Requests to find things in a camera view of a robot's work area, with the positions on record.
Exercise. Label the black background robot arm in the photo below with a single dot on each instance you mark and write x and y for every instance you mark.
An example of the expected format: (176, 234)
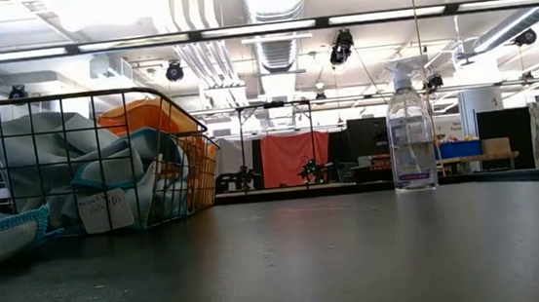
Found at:
(238, 179)
(314, 170)

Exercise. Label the black panel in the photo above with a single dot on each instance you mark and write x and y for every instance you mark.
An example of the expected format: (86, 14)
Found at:
(517, 134)
(366, 137)

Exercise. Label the hanging orange cloth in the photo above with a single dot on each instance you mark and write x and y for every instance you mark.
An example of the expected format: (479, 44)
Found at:
(294, 158)

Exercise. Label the clear spray bottle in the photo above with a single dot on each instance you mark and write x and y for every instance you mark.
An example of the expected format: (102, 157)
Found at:
(411, 148)

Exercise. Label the white pillar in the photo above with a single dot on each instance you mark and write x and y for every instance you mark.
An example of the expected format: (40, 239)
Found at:
(480, 103)

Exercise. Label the blue plastic bin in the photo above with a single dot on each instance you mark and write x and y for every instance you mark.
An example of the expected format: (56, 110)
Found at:
(457, 149)

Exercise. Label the wooden table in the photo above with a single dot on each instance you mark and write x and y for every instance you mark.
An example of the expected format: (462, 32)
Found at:
(475, 158)

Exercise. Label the white paper tag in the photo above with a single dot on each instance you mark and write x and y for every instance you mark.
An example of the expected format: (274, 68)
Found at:
(106, 211)

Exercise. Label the cardboard box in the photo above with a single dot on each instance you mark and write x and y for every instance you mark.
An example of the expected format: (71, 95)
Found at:
(496, 146)

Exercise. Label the silver ceiling duct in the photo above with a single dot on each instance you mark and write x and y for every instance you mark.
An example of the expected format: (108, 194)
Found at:
(278, 52)
(503, 30)

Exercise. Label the black ceiling camera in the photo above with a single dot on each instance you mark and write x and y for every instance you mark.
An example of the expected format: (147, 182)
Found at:
(174, 71)
(434, 81)
(18, 91)
(526, 36)
(341, 47)

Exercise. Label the black metal frame stand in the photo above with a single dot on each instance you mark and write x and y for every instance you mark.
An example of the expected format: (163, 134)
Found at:
(242, 148)

